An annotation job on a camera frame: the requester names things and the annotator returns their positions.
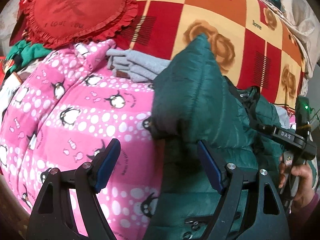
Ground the dark green quilted puffer jacket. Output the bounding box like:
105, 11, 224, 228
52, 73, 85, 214
143, 33, 320, 240

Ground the person's right hand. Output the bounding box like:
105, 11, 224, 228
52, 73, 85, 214
291, 163, 315, 213

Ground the red orange rose blanket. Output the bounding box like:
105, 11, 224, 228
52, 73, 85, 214
116, 0, 305, 112

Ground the pink penguin print quilt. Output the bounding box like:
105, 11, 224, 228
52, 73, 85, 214
1, 40, 163, 239

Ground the beige floral bedding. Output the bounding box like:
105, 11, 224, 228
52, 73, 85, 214
280, 0, 320, 79

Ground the green ruffled cloth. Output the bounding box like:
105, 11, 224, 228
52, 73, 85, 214
4, 40, 52, 75

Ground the folded grey garment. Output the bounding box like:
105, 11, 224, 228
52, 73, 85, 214
106, 49, 171, 83

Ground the red heart ruffled pillow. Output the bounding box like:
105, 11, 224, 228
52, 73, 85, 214
21, 0, 138, 49

